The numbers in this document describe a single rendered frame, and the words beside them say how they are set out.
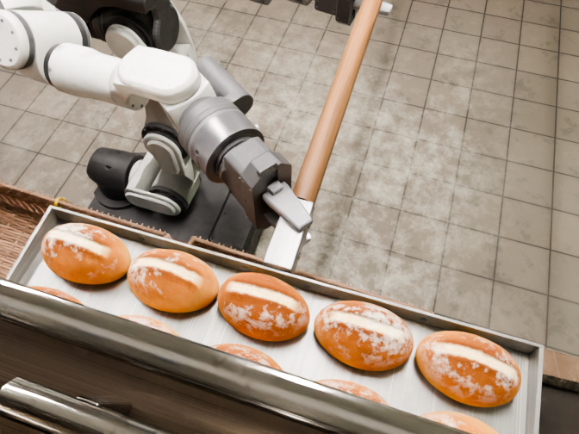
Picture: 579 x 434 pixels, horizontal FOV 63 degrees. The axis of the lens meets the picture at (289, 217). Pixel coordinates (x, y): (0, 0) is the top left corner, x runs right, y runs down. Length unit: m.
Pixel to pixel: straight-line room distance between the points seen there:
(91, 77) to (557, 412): 0.89
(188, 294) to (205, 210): 1.30
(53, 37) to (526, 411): 0.75
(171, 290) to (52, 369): 0.22
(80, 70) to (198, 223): 1.10
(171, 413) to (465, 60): 2.54
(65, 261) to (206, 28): 2.31
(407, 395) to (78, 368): 0.32
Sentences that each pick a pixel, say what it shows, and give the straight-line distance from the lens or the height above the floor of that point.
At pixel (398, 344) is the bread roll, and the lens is 0.47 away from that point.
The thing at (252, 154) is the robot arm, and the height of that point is 1.24.
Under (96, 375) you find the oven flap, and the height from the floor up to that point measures 1.41.
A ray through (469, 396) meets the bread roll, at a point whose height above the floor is 1.21.
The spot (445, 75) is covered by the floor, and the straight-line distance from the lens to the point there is 2.57.
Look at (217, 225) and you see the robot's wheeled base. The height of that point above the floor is 0.19.
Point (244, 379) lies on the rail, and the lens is 0.24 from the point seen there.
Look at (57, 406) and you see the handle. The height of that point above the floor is 1.46.
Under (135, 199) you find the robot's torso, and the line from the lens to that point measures 1.71.
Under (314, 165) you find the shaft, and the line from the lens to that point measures 0.57.
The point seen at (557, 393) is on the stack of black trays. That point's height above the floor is 0.83.
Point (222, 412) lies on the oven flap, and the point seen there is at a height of 1.41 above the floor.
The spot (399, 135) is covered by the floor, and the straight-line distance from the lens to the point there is 2.24.
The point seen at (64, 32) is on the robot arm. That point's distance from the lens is 0.81.
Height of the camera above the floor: 1.66
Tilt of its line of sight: 59 degrees down
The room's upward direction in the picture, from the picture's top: straight up
